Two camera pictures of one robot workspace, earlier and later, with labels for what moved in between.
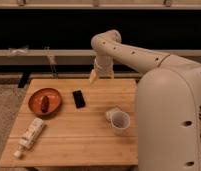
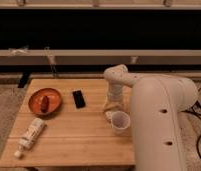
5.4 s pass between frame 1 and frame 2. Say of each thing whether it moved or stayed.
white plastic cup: stayed
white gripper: moved
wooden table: stayed
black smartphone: stayed
